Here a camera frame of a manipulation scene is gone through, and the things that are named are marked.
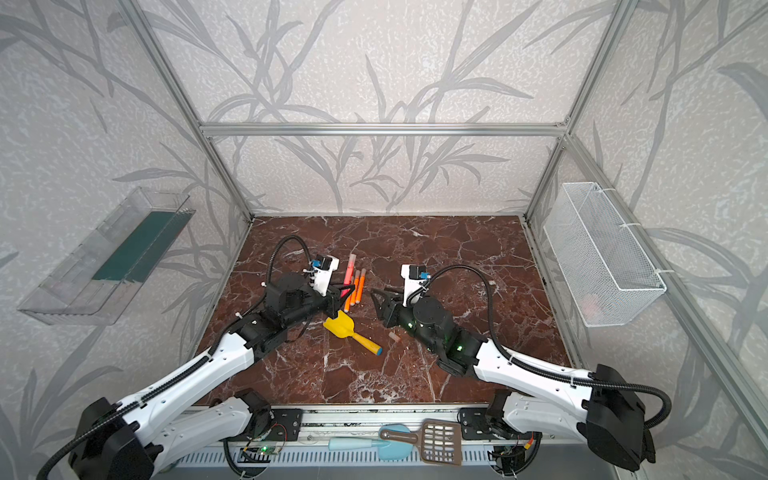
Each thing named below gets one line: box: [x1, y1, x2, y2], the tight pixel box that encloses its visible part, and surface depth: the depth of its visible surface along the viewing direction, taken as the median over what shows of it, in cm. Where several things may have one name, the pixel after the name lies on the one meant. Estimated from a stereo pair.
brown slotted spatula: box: [380, 419, 463, 466], surface depth 73 cm
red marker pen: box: [344, 254, 356, 286], surface depth 75 cm
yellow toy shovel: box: [323, 310, 383, 356], surface depth 90 cm
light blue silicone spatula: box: [328, 424, 414, 461], surface depth 72 cm
